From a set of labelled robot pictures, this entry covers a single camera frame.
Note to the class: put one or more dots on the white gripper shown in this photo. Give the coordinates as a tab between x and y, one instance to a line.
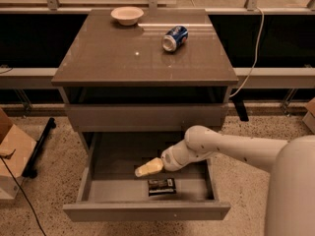
169	157

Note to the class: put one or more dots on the black rxbar chocolate wrapper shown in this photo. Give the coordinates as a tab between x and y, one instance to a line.
161	186

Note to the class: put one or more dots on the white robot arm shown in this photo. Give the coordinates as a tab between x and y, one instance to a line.
290	209

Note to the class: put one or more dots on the closed grey upper drawer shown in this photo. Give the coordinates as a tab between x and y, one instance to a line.
144	118

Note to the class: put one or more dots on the open grey middle drawer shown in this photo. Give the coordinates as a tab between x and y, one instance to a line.
110	190

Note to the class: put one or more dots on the grey drawer cabinet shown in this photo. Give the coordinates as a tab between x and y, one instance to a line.
111	64

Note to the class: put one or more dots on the black stand foot right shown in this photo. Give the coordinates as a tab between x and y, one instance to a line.
240	109

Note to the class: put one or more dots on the black stand foot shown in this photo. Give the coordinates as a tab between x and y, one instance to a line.
29	170
240	109

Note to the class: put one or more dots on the black stand foot left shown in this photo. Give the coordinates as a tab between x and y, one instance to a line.
29	170

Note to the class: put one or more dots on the blue soda can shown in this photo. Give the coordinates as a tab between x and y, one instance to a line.
174	38

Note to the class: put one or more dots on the cardboard box left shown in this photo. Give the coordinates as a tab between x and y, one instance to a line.
16	147

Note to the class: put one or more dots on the cardboard box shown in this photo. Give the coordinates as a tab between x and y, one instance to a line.
16	147
309	118

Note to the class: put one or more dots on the white paper bowl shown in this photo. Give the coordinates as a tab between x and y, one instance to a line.
127	16

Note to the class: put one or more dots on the cardboard box right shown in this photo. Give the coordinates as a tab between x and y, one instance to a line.
309	118

